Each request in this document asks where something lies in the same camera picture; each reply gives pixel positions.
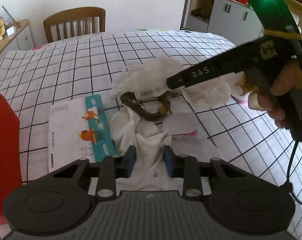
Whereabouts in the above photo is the white tissue front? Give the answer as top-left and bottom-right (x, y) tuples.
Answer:
(109, 107), (172, 191)

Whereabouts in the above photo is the white tissue sheet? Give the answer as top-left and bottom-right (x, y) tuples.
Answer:
(111, 56), (243, 108)

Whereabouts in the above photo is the brown scrunchie hair tie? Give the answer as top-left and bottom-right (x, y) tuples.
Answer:
(120, 90), (172, 122)

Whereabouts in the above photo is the person's right hand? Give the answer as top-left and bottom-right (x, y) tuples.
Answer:
(248, 59), (302, 128)

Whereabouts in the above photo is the pink white paper card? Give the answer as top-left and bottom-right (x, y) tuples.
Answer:
(162, 113), (197, 138)

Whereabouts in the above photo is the white teal illustrated booklet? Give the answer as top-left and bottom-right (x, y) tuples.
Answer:
(48, 94), (116, 172)

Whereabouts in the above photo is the checkered white tablecloth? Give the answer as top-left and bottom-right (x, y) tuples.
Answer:
(0, 31), (302, 239)

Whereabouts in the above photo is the red box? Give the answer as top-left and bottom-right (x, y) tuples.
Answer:
(0, 94), (22, 225)

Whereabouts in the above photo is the brown wooden chair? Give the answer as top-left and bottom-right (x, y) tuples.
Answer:
(43, 7), (106, 43)

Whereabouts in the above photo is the wooden side cabinet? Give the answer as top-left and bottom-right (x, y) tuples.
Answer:
(0, 19), (35, 61)

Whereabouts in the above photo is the grey wooden wall cabinet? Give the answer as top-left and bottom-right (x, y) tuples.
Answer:
(181, 0), (302, 45)

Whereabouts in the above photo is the black cable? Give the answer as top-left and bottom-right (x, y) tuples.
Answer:
(278, 139), (302, 209)

